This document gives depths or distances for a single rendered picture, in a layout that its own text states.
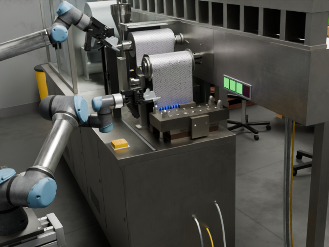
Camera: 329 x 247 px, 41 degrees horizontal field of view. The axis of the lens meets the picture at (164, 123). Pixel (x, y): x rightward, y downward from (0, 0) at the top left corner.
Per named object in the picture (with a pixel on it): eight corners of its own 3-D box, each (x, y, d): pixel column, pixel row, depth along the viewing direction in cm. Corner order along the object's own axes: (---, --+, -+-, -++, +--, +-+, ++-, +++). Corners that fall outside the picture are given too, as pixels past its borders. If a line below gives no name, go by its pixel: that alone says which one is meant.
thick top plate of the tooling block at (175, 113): (149, 123, 237) (149, 112, 235) (214, 111, 251) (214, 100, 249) (161, 132, 223) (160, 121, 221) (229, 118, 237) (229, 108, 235)
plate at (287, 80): (97, 33, 444) (94, 3, 434) (123, 31, 454) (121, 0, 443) (301, 127, 174) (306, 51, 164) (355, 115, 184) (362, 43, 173)
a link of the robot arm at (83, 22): (76, 26, 215) (73, 24, 222) (84, 32, 217) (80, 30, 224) (84, 13, 215) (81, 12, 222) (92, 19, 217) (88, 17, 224)
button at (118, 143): (111, 144, 229) (110, 140, 228) (124, 142, 232) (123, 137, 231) (115, 149, 223) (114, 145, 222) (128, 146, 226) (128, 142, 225)
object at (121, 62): (115, 93, 320) (108, 13, 300) (133, 91, 325) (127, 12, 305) (121, 98, 308) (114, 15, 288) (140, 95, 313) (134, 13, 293)
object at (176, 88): (153, 110, 241) (152, 77, 234) (192, 103, 249) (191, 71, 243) (154, 110, 240) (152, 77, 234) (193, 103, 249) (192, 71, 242)
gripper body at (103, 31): (112, 30, 223) (93, 16, 217) (103, 44, 223) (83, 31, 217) (108, 29, 229) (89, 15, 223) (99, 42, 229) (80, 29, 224)
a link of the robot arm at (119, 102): (116, 110, 228) (111, 106, 235) (124, 109, 229) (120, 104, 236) (115, 96, 225) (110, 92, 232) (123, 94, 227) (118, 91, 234)
